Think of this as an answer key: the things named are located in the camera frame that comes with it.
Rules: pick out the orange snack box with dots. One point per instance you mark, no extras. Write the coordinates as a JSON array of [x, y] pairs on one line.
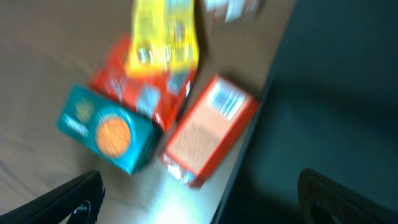
[[208, 131]]

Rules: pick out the teal cookies box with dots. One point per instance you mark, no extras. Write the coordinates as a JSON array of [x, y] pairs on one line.
[[110, 130]]

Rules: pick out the brown snack box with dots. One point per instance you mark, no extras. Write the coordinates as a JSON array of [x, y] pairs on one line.
[[230, 10]]

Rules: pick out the black open gift box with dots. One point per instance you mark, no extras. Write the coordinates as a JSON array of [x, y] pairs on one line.
[[329, 104]]

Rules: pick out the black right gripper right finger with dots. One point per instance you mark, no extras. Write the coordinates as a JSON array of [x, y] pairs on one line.
[[322, 200]]

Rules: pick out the yellow candy bag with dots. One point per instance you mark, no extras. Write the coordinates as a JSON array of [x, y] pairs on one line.
[[163, 37]]

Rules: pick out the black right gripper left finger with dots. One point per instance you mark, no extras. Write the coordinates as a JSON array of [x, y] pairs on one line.
[[77, 201]]

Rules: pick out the red candy bag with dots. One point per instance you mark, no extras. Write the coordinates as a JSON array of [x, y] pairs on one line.
[[157, 95]]

